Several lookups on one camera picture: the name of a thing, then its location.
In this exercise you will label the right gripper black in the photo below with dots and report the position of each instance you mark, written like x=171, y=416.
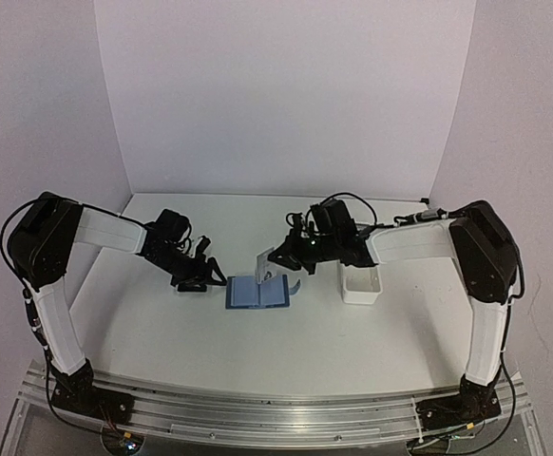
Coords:
x=290, y=249

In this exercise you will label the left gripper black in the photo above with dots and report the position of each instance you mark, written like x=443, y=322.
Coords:
x=200, y=276

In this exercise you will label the white credit card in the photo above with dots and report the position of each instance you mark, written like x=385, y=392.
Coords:
x=265, y=269

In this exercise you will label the blue leather card holder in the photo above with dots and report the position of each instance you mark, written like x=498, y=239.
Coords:
x=243, y=293

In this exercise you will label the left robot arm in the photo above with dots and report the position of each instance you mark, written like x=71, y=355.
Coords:
x=36, y=242

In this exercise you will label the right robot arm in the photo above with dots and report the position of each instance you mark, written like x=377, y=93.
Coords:
x=487, y=260

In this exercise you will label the white plastic tray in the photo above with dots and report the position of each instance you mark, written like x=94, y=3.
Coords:
x=359, y=286

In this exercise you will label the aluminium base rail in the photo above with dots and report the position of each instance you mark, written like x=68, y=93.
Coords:
x=250, y=420

